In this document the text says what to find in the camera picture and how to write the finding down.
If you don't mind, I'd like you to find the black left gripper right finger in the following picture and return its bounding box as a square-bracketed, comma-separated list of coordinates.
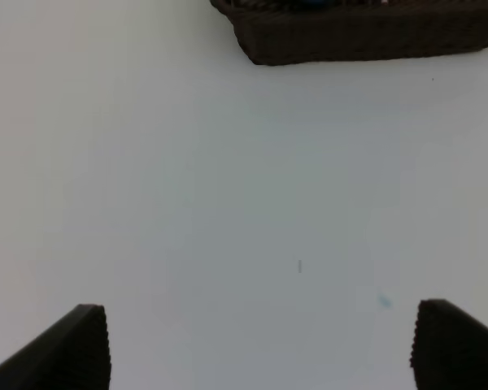
[410, 299, 488, 390]

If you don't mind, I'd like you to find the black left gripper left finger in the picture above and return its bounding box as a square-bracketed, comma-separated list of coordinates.
[0, 304, 111, 390]

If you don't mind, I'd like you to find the dark brown wicker basket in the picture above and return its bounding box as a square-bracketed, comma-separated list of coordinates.
[211, 1, 488, 66]

